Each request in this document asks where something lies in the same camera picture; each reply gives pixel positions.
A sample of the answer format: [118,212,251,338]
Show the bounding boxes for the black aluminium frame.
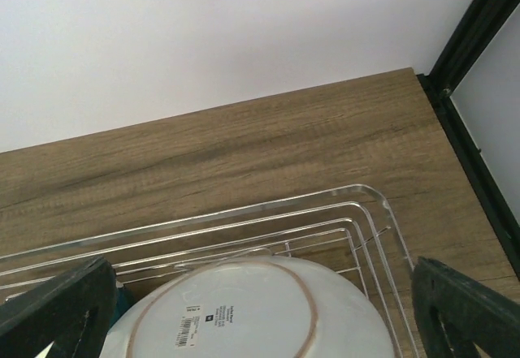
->
[418,0,519,257]

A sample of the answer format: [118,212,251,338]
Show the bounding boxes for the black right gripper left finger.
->
[1,257,117,357]

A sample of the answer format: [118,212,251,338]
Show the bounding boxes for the red and teal plate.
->
[102,256,395,357]

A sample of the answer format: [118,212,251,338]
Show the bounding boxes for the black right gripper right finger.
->
[411,257,519,357]

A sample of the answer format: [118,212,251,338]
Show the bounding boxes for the wire dish rack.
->
[1,184,423,357]

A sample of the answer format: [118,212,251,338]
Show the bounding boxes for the white bowl with blue rim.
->
[110,287,135,327]

